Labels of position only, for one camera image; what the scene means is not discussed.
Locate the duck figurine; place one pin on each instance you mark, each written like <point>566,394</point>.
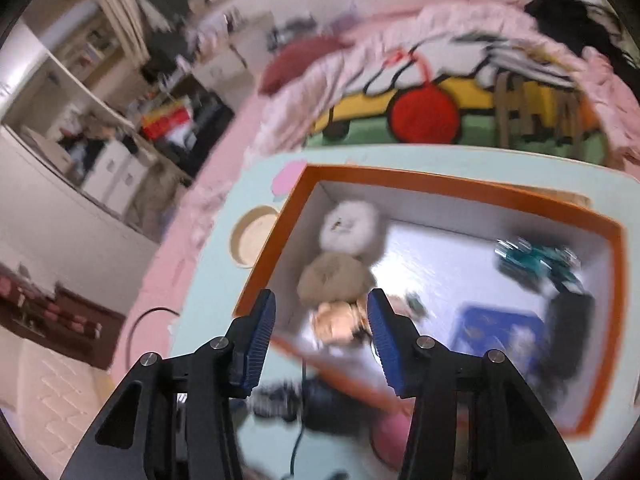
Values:
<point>340,322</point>

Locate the beige fluffy pompom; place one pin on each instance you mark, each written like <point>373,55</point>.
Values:
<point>334,276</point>

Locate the cartoon printed pillow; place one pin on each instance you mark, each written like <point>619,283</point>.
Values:
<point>470,90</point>

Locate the white fluffy pompom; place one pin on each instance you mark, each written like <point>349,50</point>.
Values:
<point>352,227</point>

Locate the dark red cushion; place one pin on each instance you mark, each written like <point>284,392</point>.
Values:
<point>294,59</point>

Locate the pink blanket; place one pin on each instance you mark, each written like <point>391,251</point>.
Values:
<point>292,111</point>

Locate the black power adapter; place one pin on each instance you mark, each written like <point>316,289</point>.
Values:
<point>568,324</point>

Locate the red and yellow box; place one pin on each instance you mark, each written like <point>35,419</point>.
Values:
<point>159,122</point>

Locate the orange cardboard box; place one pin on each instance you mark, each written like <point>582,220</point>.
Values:
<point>440,244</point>

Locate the blue tin box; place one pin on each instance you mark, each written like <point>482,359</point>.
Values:
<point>517,334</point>

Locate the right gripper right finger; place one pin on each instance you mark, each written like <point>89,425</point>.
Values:
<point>511,436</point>

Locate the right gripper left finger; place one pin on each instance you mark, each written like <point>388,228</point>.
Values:
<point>171,418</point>

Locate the green toy car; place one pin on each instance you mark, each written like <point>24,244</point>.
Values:
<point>535,265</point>

